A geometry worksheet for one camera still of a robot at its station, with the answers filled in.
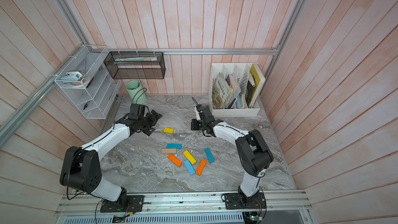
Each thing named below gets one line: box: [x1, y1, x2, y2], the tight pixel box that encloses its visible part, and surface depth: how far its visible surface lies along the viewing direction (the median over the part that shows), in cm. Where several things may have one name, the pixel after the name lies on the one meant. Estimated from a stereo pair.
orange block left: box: [167, 154, 183, 167], surface depth 89 cm
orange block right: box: [195, 159, 207, 176], surface depth 86 cm
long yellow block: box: [182, 149, 197, 165], surface depth 90 cm
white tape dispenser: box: [59, 71, 85, 88], surface depth 71 cm
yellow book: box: [249, 63, 266, 108], surface depth 100 cm
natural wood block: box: [161, 148, 177, 154], surface depth 92 cm
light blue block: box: [183, 159, 196, 176], surface depth 86 cm
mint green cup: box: [125, 79, 147, 105], surface depth 110 cm
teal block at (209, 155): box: [204, 147, 216, 164], surface depth 92 cm
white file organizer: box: [211, 62, 266, 118], surface depth 106 cm
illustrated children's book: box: [211, 72, 233, 110], surface depth 103 cm
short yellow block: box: [163, 127, 175, 135], surface depth 101 cm
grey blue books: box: [224, 74, 243, 109], surface depth 103 cm
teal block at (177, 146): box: [166, 143, 183, 150], surface depth 95 cm
